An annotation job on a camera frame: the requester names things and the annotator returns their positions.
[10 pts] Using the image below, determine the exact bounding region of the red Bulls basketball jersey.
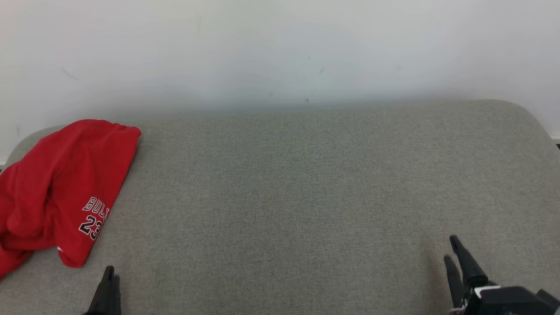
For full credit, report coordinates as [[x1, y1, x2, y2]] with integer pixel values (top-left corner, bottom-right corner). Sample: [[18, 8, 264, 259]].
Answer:
[[0, 119, 142, 268]]

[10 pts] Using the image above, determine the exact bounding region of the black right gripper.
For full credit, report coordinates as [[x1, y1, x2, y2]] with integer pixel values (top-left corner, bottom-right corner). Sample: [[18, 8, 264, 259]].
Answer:
[[444, 235, 560, 315]]

